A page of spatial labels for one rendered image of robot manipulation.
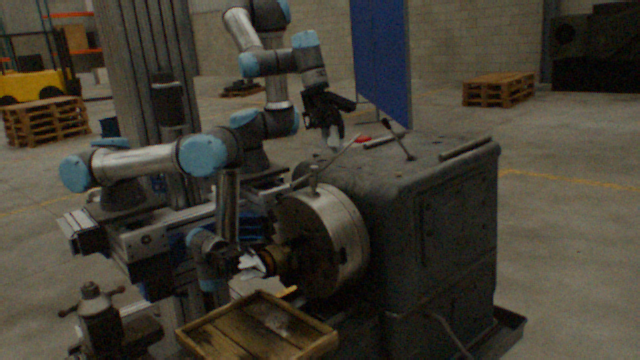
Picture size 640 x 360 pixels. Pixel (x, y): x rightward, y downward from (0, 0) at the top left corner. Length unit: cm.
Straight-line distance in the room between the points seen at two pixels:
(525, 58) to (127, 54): 1068
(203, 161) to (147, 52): 66
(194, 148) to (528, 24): 1090
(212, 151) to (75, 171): 44
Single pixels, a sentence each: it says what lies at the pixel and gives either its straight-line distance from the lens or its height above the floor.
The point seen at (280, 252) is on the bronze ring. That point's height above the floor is 111.
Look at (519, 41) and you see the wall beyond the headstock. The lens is 1204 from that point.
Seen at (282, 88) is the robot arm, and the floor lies 146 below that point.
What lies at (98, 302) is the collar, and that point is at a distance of 125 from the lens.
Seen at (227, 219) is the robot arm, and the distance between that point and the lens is 161.
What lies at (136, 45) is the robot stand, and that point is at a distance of 192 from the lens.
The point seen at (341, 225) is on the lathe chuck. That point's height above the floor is 117.
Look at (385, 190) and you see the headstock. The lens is 136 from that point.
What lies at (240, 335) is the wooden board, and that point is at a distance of 146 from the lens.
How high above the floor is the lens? 169
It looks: 18 degrees down
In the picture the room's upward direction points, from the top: 6 degrees counter-clockwise
